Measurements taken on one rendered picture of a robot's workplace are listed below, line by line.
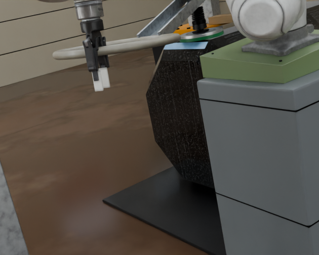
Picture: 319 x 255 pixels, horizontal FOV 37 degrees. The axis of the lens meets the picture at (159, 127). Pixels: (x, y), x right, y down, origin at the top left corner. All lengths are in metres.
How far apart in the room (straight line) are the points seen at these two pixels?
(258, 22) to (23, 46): 7.31
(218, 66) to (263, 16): 0.36
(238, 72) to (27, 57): 7.08
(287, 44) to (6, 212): 0.89
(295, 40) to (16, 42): 7.13
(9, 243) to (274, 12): 0.82
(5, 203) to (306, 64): 0.87
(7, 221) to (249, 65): 0.78
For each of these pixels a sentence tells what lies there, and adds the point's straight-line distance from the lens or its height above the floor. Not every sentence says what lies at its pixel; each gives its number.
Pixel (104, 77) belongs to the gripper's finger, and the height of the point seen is 0.85.
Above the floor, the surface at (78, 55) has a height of 0.94.
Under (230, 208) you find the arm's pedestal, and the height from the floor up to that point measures 0.36.
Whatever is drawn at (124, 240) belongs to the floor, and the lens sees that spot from 2.34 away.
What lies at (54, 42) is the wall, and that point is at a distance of 8.56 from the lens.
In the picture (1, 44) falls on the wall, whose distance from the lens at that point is 8.25.
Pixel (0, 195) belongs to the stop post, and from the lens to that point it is 1.16.
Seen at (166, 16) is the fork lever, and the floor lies 0.96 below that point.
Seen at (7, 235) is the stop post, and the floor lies 0.64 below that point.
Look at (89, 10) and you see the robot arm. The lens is 1.60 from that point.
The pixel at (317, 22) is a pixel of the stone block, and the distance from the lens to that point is 2.82.
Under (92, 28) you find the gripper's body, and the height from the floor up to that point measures 1.02.
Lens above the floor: 1.12
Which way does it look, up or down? 17 degrees down
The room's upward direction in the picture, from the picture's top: 11 degrees counter-clockwise
